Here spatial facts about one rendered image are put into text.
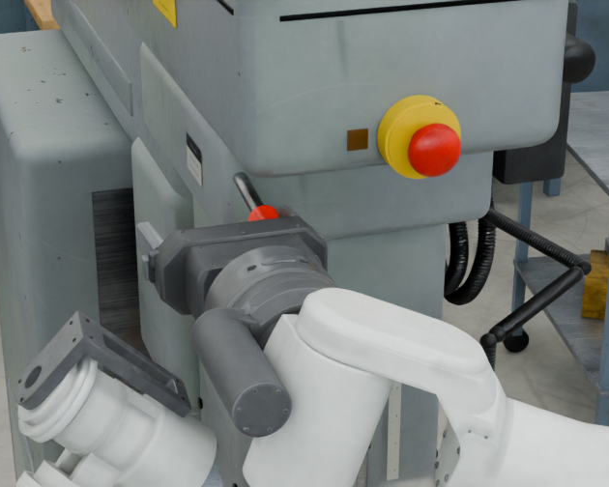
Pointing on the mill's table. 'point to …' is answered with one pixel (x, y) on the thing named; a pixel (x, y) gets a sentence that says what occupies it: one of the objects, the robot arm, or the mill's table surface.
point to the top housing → (357, 71)
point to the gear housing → (175, 127)
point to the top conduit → (577, 60)
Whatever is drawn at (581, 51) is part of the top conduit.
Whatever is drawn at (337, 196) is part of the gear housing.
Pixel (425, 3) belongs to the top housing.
